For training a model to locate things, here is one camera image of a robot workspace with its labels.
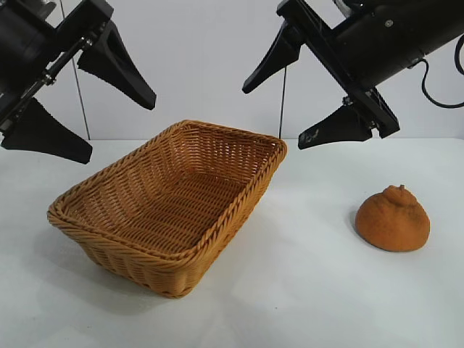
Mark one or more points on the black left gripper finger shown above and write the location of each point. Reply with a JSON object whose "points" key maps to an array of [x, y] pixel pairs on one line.
{"points": [[116, 69], [47, 137]]}

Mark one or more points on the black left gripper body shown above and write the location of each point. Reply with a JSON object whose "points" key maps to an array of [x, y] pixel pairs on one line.
{"points": [[25, 40]]}

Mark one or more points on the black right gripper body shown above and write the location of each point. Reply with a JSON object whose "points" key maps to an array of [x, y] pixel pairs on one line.
{"points": [[362, 47]]}

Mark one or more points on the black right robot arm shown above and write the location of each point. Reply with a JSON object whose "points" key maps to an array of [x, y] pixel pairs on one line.
{"points": [[442, 21]]}

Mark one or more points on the bumpy orange citrus fruit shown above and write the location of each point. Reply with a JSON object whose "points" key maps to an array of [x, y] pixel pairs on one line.
{"points": [[391, 224]]}

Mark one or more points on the tan woven wicker basket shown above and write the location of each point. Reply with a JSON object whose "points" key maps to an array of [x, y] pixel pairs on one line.
{"points": [[181, 203]]}

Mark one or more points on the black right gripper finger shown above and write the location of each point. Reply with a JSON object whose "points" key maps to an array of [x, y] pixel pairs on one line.
{"points": [[337, 130], [279, 58]]}

